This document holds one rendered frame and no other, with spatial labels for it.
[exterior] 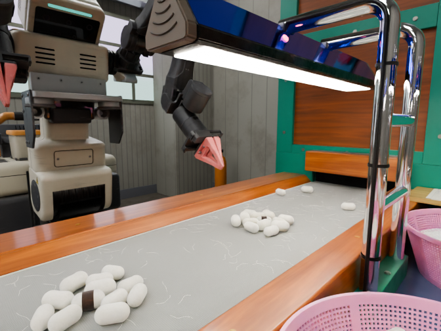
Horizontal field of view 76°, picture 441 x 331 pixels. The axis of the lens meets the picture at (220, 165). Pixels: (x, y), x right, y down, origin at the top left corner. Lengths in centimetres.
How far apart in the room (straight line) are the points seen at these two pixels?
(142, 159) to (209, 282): 352
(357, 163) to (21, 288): 86
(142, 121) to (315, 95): 302
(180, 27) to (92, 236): 39
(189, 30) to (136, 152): 356
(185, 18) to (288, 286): 32
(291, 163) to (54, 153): 83
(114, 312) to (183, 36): 30
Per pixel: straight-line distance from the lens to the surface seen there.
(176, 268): 46
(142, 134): 387
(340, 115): 106
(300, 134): 112
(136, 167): 386
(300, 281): 39
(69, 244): 56
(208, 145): 68
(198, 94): 71
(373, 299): 38
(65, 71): 106
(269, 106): 337
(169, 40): 34
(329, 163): 100
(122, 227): 59
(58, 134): 107
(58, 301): 40
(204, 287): 41
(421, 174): 99
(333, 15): 47
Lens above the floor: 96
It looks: 9 degrees down
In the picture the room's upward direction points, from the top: straight up
